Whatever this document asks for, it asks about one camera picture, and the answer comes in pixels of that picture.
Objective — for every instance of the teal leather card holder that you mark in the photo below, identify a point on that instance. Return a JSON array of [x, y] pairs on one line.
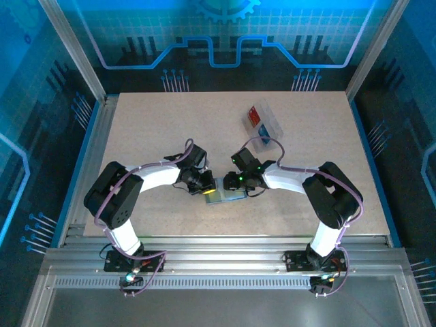
[[221, 199]]

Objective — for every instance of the blue credit card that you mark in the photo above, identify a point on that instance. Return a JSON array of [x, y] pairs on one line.
[[264, 131]]

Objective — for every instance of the red credit card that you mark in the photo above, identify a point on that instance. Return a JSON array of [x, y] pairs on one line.
[[253, 117]]

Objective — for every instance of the clear plastic card tray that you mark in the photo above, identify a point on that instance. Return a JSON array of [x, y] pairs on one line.
[[274, 124]]

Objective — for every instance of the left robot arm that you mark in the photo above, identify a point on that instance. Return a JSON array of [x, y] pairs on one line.
[[112, 197]]

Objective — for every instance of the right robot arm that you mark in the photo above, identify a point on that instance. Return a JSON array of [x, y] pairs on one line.
[[337, 201]]

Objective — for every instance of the grey metal bench panel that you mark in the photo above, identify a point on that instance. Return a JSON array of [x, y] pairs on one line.
[[221, 306]]

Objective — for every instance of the black LED controller board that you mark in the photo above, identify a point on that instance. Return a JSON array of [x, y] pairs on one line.
[[131, 279], [322, 282]]

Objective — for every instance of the blue table edge strip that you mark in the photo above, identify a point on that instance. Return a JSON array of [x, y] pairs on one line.
[[375, 177], [76, 177]]

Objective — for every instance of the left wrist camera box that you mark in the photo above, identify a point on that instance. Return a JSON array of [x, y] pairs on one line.
[[203, 165]]

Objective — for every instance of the aluminium frame rail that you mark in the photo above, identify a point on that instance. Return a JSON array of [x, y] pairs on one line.
[[221, 255]]

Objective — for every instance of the aluminium side rail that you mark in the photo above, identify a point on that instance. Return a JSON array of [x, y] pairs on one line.
[[98, 136]]

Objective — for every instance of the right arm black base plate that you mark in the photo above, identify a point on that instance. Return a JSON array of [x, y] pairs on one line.
[[294, 260]]

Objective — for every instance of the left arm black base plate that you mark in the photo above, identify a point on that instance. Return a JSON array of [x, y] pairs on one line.
[[114, 262]]

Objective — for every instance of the aluminium corner post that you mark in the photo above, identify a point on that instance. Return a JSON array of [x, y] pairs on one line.
[[374, 51], [74, 51]]

